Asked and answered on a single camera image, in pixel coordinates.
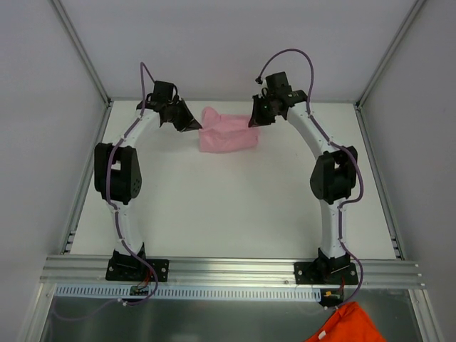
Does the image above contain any pink t shirt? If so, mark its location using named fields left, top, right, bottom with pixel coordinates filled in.
left=199, top=107, right=260, bottom=153

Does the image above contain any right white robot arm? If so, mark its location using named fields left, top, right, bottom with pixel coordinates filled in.
left=249, top=72, right=358, bottom=285

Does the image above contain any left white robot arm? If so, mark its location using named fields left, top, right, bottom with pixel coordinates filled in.
left=93, top=81, right=201, bottom=283

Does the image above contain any orange t shirt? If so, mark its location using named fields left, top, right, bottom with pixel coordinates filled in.
left=306, top=302, right=386, bottom=342

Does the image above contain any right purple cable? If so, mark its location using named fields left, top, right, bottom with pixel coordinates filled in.
left=255, top=48, right=365, bottom=304

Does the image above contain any left aluminium frame post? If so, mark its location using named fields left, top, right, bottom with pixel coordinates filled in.
left=48, top=0, right=110, bottom=107

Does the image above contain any aluminium frame post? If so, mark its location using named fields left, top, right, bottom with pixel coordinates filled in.
left=355, top=0, right=428, bottom=108
left=48, top=0, right=110, bottom=107

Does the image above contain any right aluminium frame post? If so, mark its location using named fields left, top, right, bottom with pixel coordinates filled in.
left=355, top=0, right=428, bottom=108

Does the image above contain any slotted cable duct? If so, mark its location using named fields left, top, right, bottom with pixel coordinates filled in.
left=55, top=284, right=321, bottom=303

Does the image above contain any aluminium mounting rail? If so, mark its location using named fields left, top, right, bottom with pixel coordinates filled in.
left=39, top=254, right=425, bottom=289

